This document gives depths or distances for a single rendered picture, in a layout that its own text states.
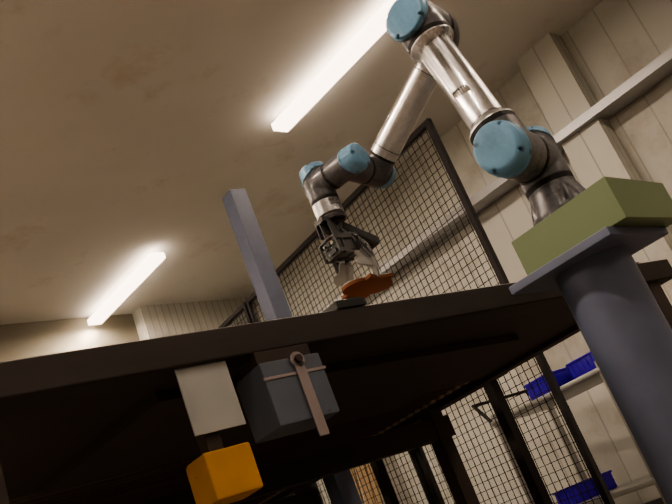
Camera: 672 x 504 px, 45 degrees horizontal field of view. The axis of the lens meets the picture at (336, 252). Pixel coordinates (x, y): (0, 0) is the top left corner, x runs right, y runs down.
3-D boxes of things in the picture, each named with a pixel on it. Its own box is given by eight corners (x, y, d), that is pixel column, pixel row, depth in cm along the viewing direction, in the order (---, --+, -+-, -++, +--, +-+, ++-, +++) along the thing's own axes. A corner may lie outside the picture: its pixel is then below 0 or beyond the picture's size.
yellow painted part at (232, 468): (265, 486, 136) (221, 355, 143) (217, 501, 130) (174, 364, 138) (244, 499, 141) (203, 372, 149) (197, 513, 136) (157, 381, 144)
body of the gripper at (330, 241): (326, 267, 208) (308, 226, 212) (351, 264, 213) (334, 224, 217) (342, 252, 202) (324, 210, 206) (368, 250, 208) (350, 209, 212)
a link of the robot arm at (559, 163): (581, 174, 191) (555, 127, 196) (557, 165, 181) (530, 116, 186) (538, 202, 197) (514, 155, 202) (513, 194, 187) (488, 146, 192)
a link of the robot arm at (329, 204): (328, 210, 219) (345, 194, 213) (335, 225, 217) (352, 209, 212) (306, 211, 214) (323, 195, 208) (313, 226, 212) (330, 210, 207)
